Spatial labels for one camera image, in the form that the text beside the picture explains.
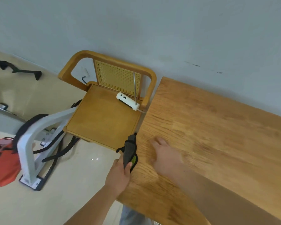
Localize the person's right hand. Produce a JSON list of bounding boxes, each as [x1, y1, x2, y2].
[[150, 137, 185, 178]]

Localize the person's left hand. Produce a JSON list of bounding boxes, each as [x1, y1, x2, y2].
[[104, 158, 133, 198]]

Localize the grey and green hand tool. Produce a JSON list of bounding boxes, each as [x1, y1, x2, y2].
[[116, 133, 139, 174]]

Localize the person's left forearm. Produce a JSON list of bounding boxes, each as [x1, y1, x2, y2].
[[63, 188, 122, 225]]

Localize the person's right forearm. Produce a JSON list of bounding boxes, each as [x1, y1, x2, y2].
[[165, 165, 281, 225]]

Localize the person's blue jeans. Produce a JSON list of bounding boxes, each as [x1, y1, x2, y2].
[[119, 205, 156, 225]]

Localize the white device with metal gooseneck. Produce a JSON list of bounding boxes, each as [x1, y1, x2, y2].
[[116, 72, 141, 112]]

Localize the wooden chair with rattan back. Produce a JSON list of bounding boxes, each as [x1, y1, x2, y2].
[[58, 50, 157, 152]]

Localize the white metal stand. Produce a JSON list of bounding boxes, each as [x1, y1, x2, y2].
[[17, 106, 78, 185]]

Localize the orange bag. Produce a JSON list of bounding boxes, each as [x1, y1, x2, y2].
[[0, 137, 22, 187]]

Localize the black braided cable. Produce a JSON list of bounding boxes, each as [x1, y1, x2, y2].
[[14, 99, 83, 163]]

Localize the black stand base plate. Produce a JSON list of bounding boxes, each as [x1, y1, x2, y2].
[[19, 128, 64, 191]]

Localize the white floor rail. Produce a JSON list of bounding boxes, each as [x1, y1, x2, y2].
[[0, 103, 26, 135]]

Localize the black angled bracket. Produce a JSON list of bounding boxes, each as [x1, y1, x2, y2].
[[0, 60, 42, 81]]

